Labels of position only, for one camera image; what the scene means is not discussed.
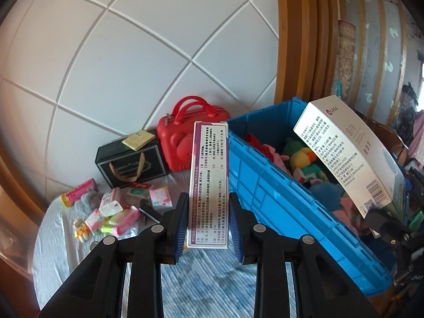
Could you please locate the blue plush toy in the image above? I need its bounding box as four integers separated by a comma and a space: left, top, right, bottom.
310, 182, 345, 211

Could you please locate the pink yellow can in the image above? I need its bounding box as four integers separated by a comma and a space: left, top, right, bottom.
60, 178, 99, 207

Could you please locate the light striped bed sheet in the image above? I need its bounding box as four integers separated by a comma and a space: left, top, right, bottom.
33, 172, 299, 318

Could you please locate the pile of hanging clothes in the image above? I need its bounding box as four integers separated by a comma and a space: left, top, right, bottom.
392, 83, 424, 169

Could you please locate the grey patterned wardrobe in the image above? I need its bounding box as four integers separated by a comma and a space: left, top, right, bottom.
341, 0, 424, 133

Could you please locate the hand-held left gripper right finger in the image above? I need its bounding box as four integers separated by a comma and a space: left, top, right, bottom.
228, 192, 368, 318

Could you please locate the blue plastic crate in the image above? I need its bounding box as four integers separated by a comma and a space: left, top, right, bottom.
227, 97, 403, 297

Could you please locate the white padded headboard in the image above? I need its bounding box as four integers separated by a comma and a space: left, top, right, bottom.
0, 0, 279, 186

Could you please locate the purple white medicine box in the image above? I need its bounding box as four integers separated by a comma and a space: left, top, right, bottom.
186, 121, 230, 250

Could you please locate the red green medicine box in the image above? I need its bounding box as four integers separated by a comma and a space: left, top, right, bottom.
127, 183, 149, 199

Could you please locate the white tissue pack pink top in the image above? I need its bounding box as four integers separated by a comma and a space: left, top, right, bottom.
99, 187, 124, 217

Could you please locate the wooden chair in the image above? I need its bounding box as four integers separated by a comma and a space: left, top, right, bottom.
364, 117, 411, 166

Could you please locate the small bear doll yellow dress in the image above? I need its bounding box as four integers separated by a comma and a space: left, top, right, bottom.
73, 219, 91, 242

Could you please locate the large white medicine box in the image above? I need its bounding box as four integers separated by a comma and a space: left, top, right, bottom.
293, 95, 406, 219

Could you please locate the red plush toy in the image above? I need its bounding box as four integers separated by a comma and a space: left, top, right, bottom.
244, 133, 266, 149

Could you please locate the black gift box gold handle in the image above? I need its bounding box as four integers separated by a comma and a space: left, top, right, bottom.
96, 137, 170, 189

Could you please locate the patterned wall hanging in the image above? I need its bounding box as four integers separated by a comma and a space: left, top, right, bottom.
333, 20, 356, 103

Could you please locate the small gold box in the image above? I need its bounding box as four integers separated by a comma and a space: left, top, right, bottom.
122, 132, 156, 151

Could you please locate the pink white pad pack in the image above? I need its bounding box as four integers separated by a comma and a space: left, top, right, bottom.
150, 186, 173, 210

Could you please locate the grey plush toy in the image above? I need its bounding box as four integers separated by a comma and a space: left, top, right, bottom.
74, 190, 103, 213

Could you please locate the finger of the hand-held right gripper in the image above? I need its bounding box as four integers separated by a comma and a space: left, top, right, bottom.
364, 207, 413, 249
402, 167, 424, 206

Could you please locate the green yellow pad pack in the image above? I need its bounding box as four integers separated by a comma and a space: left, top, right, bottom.
100, 220, 120, 235

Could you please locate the pink green pad pack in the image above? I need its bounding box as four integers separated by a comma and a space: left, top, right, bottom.
84, 209, 108, 232

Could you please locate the pink striped plush toy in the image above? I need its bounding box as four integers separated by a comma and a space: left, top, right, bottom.
262, 144, 293, 177

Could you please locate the red bear suitcase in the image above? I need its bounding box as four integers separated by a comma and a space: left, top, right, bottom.
156, 96, 231, 173

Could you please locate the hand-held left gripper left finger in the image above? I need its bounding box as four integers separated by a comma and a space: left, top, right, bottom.
38, 191, 189, 318

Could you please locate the green yellow plush toy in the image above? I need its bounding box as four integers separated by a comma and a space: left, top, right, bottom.
281, 137, 328, 186

